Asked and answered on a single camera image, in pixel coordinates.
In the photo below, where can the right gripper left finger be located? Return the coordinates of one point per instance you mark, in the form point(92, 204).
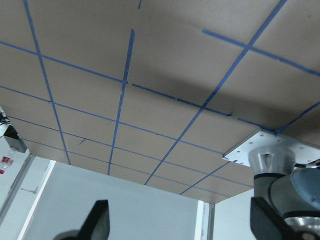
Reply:
point(95, 227)

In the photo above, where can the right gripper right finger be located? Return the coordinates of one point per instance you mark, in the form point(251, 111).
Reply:
point(266, 224)

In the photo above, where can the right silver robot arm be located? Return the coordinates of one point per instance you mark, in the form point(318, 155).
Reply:
point(285, 205)

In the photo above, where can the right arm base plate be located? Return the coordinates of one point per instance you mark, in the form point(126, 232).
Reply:
point(305, 153)

